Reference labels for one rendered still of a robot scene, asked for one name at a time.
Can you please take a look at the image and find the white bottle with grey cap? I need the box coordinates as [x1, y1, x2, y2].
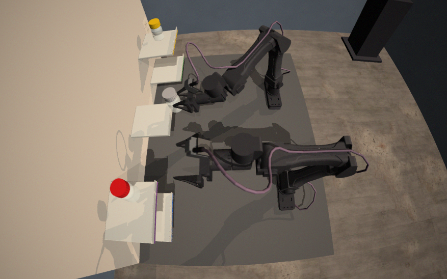
[162, 87, 182, 113]

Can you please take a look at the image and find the clear bottle with yellow cap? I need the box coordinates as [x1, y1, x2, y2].
[148, 18, 164, 41]

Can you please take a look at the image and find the large beige wall panel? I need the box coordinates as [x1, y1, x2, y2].
[0, 0, 161, 279]

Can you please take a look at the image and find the white bottle with red cap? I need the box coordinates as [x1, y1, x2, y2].
[110, 178, 141, 203]

